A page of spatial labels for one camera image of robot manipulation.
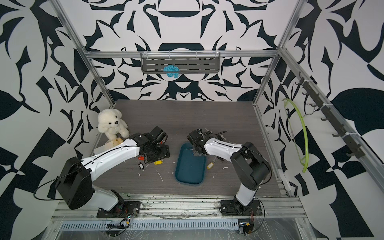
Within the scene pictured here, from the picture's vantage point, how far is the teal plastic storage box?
2.66ft

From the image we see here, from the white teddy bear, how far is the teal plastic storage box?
413 millimetres

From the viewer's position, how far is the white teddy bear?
88cm

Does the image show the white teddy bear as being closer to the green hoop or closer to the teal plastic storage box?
the teal plastic storage box
